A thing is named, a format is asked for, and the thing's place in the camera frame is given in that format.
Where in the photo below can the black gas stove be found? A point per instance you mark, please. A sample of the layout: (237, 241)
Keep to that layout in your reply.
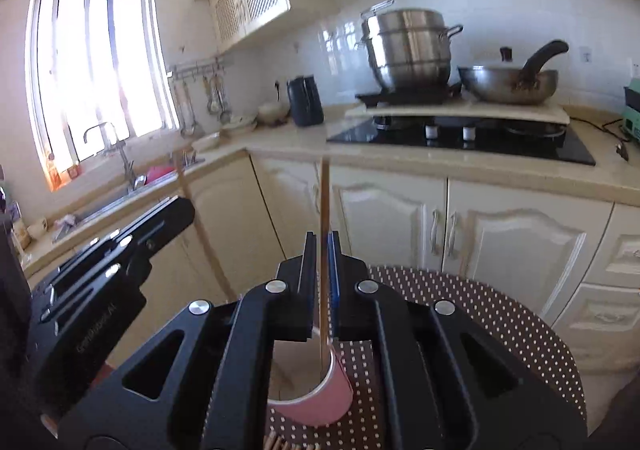
(554, 142)

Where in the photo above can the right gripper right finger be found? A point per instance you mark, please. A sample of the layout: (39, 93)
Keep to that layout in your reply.
(521, 332)

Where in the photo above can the chrome sink faucet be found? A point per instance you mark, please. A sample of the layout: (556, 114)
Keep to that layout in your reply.
(134, 181)

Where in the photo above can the white bowl on counter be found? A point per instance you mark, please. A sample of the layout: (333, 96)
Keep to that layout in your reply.
(273, 113)

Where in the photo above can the stainless steel steamer pot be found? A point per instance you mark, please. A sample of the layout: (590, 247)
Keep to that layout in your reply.
(407, 48)

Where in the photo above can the black electric kettle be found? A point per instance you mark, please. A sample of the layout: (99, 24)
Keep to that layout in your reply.
(305, 103)

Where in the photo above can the window with white frame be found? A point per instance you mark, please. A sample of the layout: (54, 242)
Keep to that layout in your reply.
(97, 75)

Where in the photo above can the pink basin in sink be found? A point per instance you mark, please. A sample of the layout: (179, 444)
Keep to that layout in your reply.
(158, 171)

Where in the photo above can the brown polka dot tablecloth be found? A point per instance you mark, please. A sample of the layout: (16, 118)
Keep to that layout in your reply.
(446, 382)

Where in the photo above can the wall utensil rail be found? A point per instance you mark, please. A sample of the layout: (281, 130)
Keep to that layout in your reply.
(198, 67)

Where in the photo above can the steel wok black handle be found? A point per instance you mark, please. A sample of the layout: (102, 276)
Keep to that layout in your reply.
(508, 83)

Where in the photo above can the cream lower kitchen cabinets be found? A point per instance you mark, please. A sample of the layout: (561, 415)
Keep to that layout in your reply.
(561, 239)

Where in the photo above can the green countertop appliance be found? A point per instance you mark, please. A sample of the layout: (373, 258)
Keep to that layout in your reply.
(631, 114)

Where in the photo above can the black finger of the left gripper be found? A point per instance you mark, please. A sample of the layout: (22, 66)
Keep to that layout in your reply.
(154, 229)

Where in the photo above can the pink cylindrical utensil holder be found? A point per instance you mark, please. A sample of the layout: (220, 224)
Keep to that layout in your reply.
(308, 384)

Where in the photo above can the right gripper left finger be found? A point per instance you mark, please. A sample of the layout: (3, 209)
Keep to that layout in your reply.
(202, 382)

